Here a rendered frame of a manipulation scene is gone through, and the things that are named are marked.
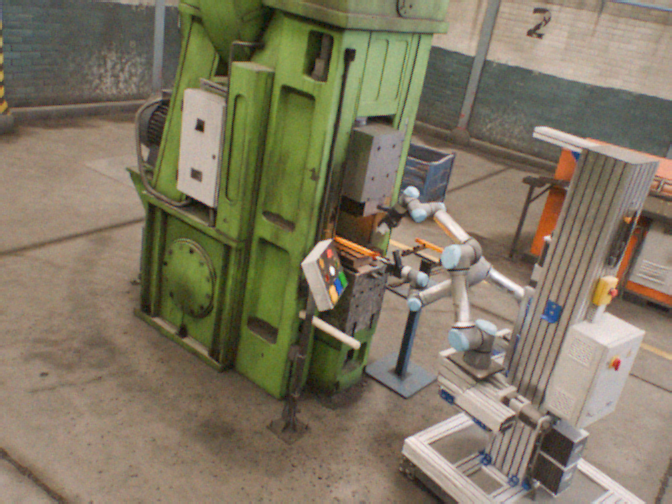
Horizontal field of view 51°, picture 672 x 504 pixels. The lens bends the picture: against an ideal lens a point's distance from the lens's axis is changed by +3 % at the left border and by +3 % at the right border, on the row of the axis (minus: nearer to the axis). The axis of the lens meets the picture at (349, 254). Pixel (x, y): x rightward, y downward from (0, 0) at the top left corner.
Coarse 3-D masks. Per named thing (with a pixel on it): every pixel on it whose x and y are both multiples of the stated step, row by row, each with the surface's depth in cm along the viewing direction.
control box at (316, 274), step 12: (312, 252) 367; (324, 252) 365; (336, 252) 382; (312, 264) 351; (324, 264) 361; (312, 276) 354; (324, 276) 357; (336, 276) 374; (312, 288) 356; (324, 288) 355; (324, 300) 357; (336, 300) 365
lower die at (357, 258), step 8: (336, 240) 432; (336, 248) 426; (344, 248) 426; (352, 248) 426; (344, 256) 418; (352, 256) 419; (360, 256) 419; (368, 256) 425; (352, 264) 415; (360, 264) 421
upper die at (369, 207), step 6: (342, 198) 409; (348, 198) 406; (378, 198) 409; (384, 198) 413; (342, 204) 410; (348, 204) 407; (354, 204) 404; (360, 204) 401; (366, 204) 400; (372, 204) 405; (354, 210) 405; (360, 210) 402; (366, 210) 403; (372, 210) 408; (378, 210) 414
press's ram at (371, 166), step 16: (368, 128) 393; (384, 128) 401; (352, 144) 389; (368, 144) 382; (384, 144) 390; (400, 144) 404; (352, 160) 392; (368, 160) 385; (384, 160) 397; (352, 176) 394; (368, 176) 390; (384, 176) 404; (352, 192) 397; (368, 192) 397; (384, 192) 411
